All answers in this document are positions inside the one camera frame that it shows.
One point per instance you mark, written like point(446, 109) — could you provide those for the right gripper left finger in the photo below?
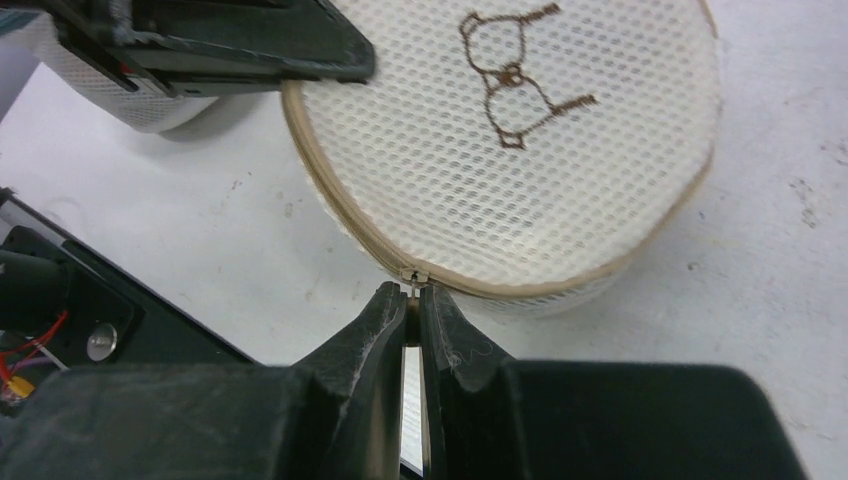
point(335, 414)

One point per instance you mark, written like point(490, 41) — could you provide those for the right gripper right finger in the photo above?
point(490, 415)

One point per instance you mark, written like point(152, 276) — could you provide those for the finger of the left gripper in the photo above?
point(213, 48)

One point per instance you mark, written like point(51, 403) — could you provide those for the blue-trim mesh laundry bag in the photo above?
point(143, 110)

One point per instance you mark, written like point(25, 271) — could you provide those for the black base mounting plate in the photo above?
point(65, 305)

